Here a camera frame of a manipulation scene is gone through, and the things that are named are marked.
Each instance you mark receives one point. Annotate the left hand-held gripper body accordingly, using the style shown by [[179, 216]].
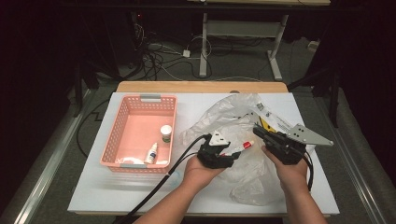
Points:
[[211, 155]]

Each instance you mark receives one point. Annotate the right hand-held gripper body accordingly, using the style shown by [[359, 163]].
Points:
[[289, 149]]

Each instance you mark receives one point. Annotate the clear smiley plastic bag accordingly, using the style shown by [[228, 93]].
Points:
[[249, 177]]

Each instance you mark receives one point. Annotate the pink perforated plastic basket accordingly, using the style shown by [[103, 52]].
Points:
[[130, 130]]

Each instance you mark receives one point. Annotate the person's left hand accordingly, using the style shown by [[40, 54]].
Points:
[[199, 174]]

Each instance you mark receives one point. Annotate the person's right hand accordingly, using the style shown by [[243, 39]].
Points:
[[292, 175]]

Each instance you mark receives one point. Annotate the small white jar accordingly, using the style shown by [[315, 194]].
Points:
[[166, 130]]

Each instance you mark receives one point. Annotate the white dropper bottle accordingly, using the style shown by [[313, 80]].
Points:
[[151, 155]]

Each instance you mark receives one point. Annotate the black stand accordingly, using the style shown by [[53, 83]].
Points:
[[334, 102], [77, 93]]

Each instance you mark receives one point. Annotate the wooden table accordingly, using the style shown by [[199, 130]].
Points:
[[186, 87]]

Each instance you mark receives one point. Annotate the small white box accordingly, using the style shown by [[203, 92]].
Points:
[[313, 45]]

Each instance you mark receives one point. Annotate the white power adapter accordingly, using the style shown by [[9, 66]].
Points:
[[186, 53]]

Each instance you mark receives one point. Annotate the white-framed desk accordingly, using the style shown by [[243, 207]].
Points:
[[204, 46]]

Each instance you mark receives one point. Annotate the white board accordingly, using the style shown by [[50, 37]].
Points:
[[93, 193]]

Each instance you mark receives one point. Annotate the metal floor rail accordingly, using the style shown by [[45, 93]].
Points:
[[351, 161], [53, 161]]

